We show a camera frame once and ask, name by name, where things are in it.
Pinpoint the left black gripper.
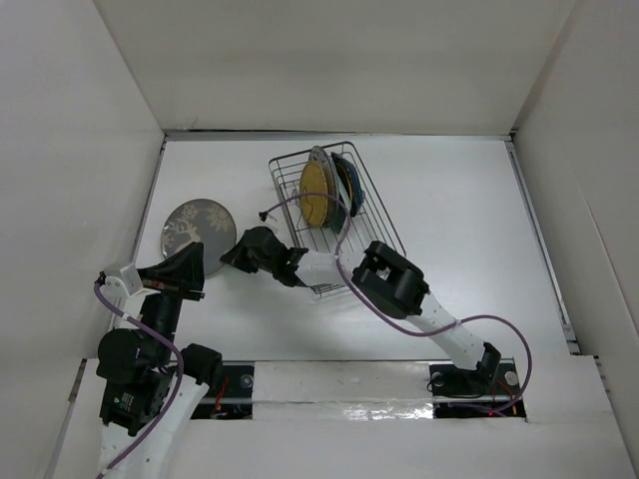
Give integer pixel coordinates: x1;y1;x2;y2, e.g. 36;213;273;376
138;239;206;362

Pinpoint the grey snowflake reindeer plate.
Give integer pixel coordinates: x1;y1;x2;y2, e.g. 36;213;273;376
160;199;237;277

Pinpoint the woven bamboo round plate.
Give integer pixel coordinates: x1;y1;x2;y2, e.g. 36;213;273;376
300;161;328;228

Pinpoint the pale green rectangular plate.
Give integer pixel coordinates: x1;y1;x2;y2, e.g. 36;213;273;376
330;166;351;235

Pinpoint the blue white floral plate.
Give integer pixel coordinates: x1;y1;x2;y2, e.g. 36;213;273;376
308;146;338;227

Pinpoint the dark blue leaf plate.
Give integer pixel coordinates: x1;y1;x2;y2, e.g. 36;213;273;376
331;152;368;219

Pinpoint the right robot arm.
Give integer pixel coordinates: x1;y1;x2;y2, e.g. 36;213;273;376
221;227;501;392

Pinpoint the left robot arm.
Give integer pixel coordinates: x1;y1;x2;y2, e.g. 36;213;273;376
94;242;224;478

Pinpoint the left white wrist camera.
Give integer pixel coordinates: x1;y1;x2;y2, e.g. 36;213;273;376
101;262;152;300

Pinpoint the grey wire dish rack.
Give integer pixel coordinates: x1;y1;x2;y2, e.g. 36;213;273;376
268;141;406;300

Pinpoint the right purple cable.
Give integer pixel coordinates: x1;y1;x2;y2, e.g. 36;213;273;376
258;192;533;416

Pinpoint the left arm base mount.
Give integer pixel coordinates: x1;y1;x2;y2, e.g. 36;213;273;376
191;362;255;420

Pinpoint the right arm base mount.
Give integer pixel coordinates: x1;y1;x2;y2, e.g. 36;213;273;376
426;358;526;419

